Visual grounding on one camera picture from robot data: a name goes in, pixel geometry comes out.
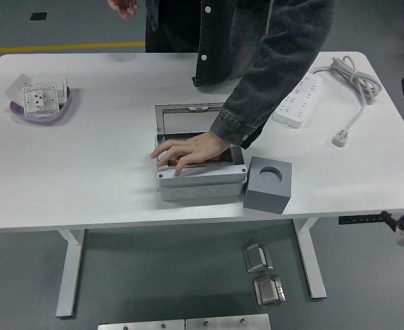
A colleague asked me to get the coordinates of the person's left hand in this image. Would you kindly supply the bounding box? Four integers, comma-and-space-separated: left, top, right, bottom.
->
149, 131, 233, 178

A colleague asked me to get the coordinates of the person's right hand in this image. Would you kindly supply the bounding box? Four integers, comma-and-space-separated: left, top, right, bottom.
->
107, 0, 140, 20

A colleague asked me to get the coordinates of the orange cylinder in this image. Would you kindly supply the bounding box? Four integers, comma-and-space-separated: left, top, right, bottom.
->
167, 155, 222, 165

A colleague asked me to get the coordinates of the grey junction box with lid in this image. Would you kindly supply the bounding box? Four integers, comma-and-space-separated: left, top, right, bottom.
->
151, 102, 249, 203

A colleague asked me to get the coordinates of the grey cube with round hole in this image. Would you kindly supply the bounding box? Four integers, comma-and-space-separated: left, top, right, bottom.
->
242, 156, 293, 216

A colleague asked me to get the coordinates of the person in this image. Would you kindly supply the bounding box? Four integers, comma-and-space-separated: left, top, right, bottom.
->
145, 0, 337, 94

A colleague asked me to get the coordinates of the white power strip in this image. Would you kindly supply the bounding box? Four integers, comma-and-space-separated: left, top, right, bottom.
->
272, 74, 323, 130

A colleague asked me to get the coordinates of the black table control panel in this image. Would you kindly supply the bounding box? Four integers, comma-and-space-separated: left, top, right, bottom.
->
338, 213, 390, 226

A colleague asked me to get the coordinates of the white printed socket panel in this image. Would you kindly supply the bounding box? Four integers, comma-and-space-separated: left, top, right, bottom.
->
21, 85, 60, 118

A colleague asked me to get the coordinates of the purple bowl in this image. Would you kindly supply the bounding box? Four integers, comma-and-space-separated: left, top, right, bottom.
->
9, 85, 72, 124

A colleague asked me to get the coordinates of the white plain card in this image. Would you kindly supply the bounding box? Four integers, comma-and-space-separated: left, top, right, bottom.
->
4, 72, 34, 100

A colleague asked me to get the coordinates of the metal plate with screws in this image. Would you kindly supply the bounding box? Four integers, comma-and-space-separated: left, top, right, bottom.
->
185, 313, 271, 330
97, 318, 185, 330

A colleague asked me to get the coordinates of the grey power cable with plug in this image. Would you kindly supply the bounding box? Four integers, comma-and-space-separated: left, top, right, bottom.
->
310, 56, 383, 148

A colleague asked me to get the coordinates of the white switch plate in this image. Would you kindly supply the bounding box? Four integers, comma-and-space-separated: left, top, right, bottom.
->
32, 76, 68, 104

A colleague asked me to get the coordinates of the small metal bracket block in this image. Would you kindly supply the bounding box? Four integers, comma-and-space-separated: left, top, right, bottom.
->
242, 243, 274, 274

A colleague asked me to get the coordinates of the large metal bracket block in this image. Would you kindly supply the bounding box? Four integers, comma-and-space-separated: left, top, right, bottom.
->
253, 274, 287, 307

